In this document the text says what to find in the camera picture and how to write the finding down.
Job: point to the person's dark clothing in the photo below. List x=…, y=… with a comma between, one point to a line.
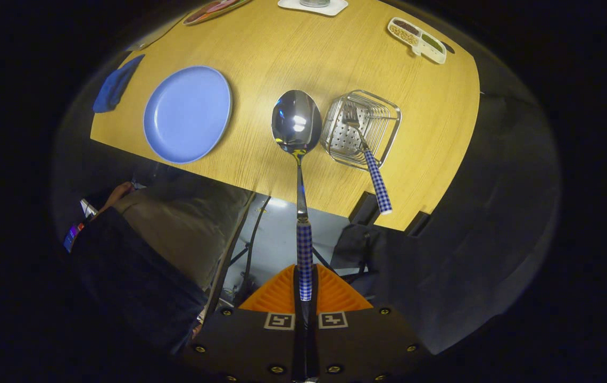
x=133, y=276

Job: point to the white square coaster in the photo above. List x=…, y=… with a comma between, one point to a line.
x=288, y=5

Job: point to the black backdrop cloth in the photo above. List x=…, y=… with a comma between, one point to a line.
x=484, y=213

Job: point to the white divided seasoning tray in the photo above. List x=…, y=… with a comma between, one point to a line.
x=420, y=50

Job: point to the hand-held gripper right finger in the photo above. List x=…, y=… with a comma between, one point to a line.
x=362, y=346

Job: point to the white plastic drink bottle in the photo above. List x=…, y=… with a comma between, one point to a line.
x=314, y=2

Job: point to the metal table leg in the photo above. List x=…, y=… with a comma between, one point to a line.
x=229, y=250

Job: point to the smartphone with lit screen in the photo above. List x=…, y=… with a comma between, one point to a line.
x=74, y=238

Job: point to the blue round plate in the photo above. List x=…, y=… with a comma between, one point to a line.
x=186, y=114

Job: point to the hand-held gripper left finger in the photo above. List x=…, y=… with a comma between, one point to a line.
x=244, y=346

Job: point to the plate with food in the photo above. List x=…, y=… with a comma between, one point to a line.
x=213, y=9

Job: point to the blue folded cloth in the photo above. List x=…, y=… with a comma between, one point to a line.
x=114, y=88

